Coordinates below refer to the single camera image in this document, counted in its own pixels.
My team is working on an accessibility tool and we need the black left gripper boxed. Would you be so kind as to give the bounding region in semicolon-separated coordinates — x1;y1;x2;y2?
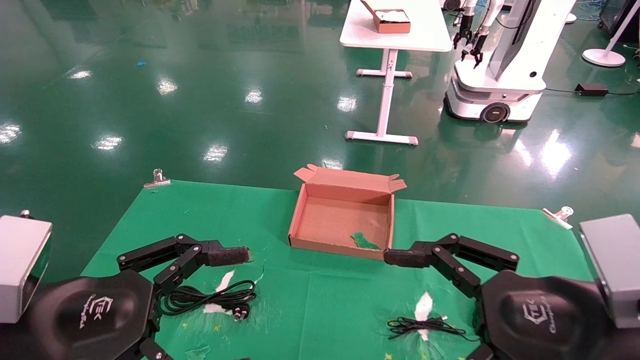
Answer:
0;270;173;360

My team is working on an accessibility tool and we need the white standing table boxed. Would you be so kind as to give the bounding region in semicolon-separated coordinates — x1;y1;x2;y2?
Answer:
340;0;453;146

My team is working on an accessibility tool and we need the open brown cardboard box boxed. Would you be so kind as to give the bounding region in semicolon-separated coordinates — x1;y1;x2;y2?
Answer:
288;164;408;261

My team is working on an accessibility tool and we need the black floor cable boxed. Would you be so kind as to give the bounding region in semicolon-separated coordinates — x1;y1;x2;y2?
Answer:
545;88;640;96

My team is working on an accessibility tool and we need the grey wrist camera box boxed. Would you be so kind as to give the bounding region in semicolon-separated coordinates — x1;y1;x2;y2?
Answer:
0;215;53;324
579;214;640;329

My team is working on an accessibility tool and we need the white round floor stand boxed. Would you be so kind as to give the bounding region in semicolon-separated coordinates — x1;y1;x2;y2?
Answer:
582;0;640;68

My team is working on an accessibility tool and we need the small brown cardboard box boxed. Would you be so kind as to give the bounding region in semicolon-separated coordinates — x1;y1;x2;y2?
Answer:
361;0;412;34

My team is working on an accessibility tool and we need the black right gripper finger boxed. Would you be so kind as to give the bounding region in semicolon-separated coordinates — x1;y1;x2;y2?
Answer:
384;233;520;298

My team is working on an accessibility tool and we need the green table cloth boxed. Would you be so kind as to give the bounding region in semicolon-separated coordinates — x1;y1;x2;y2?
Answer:
80;179;596;360

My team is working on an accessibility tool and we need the black floor power brick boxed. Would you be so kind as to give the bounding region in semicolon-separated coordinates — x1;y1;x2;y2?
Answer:
575;83;609;97

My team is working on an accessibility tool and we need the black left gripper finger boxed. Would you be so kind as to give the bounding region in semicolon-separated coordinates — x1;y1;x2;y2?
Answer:
117;234;251;297

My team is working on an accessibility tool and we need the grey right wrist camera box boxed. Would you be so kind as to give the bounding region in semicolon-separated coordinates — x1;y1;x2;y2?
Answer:
579;214;640;329

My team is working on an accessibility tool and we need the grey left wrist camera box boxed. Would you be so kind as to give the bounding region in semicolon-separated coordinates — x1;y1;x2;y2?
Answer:
0;215;53;324

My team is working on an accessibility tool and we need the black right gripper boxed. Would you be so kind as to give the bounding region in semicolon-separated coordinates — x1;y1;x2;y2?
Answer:
467;270;640;360

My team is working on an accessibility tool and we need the metal cloth clip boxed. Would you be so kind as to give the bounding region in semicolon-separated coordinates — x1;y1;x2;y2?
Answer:
144;169;171;189
542;206;575;230

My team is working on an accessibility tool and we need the thick black power cable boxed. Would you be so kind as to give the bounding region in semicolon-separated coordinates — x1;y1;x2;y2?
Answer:
159;280;258;322

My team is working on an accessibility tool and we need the white wheeled background robot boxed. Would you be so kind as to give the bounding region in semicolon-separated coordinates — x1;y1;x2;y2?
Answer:
444;0;577;124

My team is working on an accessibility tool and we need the black adapter with thin cable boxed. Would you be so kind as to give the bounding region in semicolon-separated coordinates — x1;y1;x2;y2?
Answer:
387;315;482;344

